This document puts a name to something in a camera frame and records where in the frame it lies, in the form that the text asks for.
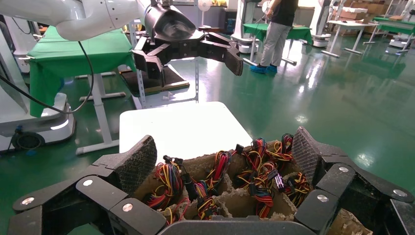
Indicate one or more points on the small cardboard box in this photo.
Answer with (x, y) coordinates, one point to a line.
(395, 18)

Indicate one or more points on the brown cardboard divider box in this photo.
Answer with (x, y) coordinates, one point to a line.
(240, 204)

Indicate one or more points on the stacked cardboard boxes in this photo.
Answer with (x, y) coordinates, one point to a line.
(351, 14)

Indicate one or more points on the standing person gray trousers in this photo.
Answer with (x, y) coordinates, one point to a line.
(275, 39)

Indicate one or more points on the green covered table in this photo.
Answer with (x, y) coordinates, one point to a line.
(395, 26)

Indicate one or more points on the dark cabinet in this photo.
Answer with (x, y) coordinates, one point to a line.
(228, 19)

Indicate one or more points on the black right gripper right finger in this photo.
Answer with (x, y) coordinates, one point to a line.
(350, 194)

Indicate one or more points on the white work table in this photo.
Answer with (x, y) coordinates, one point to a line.
(351, 24)

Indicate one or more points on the green tablecloth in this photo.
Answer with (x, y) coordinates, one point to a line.
(301, 32)
(77, 55)

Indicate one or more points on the white standing fan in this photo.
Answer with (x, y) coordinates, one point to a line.
(204, 6)

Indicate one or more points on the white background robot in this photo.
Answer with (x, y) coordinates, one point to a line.
(402, 41)
(244, 22)
(321, 32)

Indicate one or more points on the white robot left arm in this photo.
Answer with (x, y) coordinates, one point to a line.
(81, 19)

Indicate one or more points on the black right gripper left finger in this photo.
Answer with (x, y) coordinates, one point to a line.
(97, 201)

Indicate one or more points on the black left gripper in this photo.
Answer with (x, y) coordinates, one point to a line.
(172, 29)

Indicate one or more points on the white table leg frame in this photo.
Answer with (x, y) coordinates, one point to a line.
(100, 113)

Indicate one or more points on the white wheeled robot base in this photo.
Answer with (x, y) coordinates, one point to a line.
(32, 126)

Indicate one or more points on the perforated metal rack frame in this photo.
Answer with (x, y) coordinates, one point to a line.
(140, 84)

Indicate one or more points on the brown board black mat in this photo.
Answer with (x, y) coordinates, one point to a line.
(175, 79)

